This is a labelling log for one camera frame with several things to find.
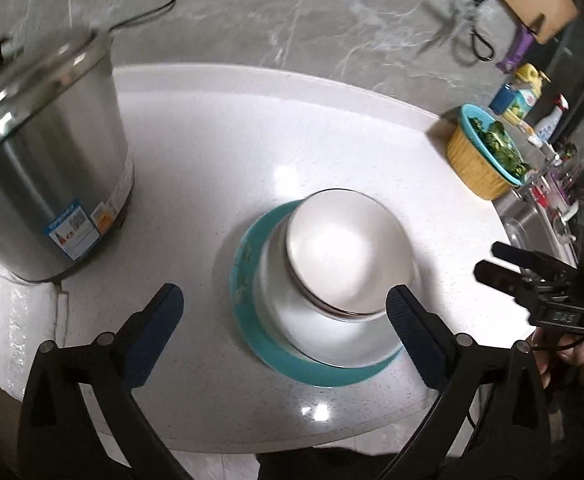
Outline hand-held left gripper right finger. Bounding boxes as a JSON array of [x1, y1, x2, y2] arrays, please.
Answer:
[[374, 284, 553, 480]]

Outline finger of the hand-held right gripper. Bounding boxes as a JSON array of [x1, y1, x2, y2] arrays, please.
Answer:
[[474, 259, 545, 311], [491, 241, 578, 282]]

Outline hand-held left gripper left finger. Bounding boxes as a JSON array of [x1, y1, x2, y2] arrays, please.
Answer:
[[17, 283, 185, 480]]

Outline teal floral plate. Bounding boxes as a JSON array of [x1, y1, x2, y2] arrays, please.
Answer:
[[229, 200, 405, 389]]

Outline red flower bowl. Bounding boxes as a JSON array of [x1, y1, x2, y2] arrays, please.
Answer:
[[284, 188, 418, 319]]

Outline large white bowl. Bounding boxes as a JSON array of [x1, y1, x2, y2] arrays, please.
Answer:
[[254, 205, 419, 369]]

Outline person's right hand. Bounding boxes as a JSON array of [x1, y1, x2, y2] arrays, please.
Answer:
[[534, 332, 584, 391]]

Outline clear glass bowl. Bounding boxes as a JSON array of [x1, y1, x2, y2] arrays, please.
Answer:
[[503, 216, 528, 247]]

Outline stainless steel sink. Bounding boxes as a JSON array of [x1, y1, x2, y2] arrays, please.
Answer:
[[496, 194, 578, 262]]

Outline yellow woven basket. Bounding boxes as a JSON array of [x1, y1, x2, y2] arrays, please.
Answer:
[[446, 122, 513, 202]]

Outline green leafy vegetables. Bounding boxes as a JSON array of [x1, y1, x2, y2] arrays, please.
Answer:
[[471, 117, 532, 177]]

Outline white towel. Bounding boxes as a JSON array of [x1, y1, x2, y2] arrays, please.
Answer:
[[0, 269, 71, 397]]

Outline white spray bottle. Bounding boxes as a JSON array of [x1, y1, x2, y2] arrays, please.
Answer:
[[535, 93, 570, 144]]

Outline teal plastic colander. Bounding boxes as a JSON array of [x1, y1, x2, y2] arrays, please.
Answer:
[[458, 103, 533, 187]]

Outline blue cup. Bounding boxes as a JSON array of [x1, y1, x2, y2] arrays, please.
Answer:
[[488, 82, 520, 116]]

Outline yellow dish soap bottle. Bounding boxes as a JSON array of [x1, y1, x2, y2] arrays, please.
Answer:
[[504, 63, 551, 127]]

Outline stainless steel pot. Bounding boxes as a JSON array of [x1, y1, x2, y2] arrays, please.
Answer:
[[0, 26, 136, 284]]

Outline purple peeler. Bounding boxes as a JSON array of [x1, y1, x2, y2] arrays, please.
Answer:
[[496, 27, 536, 74]]

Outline black-handled scissors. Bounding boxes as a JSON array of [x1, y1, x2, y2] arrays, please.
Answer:
[[421, 0, 501, 64]]

